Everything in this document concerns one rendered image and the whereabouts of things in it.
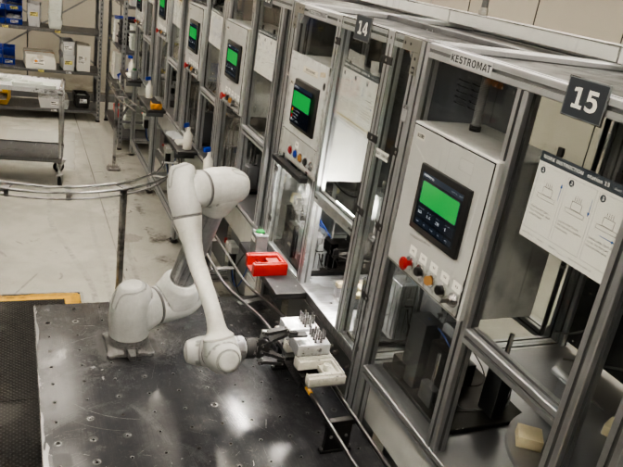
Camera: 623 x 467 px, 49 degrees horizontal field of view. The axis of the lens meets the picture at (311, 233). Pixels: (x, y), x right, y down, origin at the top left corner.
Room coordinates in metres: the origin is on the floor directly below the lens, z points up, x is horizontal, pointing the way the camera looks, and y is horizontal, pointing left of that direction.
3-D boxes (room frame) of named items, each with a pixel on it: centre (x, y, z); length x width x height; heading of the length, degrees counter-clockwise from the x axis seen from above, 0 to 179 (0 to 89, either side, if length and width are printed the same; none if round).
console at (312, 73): (2.92, 0.02, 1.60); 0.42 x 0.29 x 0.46; 25
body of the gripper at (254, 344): (2.10, 0.13, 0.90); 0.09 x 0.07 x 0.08; 114
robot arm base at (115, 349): (2.31, 0.64, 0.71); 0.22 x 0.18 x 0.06; 25
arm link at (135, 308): (2.34, 0.64, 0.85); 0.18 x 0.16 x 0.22; 137
